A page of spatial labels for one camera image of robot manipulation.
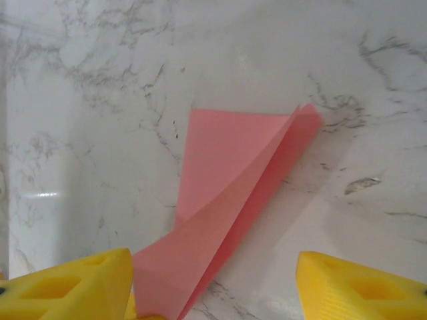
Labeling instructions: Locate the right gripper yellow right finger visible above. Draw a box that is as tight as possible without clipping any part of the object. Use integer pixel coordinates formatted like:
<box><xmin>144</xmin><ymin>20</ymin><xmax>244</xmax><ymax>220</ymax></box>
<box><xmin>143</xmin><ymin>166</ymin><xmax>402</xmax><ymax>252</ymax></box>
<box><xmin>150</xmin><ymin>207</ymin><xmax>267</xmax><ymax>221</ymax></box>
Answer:
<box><xmin>298</xmin><ymin>251</ymin><xmax>427</xmax><ymax>320</ymax></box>

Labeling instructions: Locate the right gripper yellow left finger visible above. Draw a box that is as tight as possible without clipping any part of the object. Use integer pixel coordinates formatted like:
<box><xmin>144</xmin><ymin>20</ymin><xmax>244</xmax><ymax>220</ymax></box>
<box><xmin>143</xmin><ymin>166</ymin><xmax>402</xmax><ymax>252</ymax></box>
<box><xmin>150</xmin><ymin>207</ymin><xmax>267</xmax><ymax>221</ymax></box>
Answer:
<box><xmin>0</xmin><ymin>248</ymin><xmax>137</xmax><ymax>320</ymax></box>

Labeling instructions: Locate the pink cloth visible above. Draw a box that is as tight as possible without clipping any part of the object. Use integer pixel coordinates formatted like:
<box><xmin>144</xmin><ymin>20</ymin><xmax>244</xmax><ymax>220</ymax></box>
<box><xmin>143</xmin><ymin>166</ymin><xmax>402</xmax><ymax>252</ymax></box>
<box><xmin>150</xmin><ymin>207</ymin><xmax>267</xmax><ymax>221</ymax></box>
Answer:
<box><xmin>132</xmin><ymin>103</ymin><xmax>324</xmax><ymax>320</ymax></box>

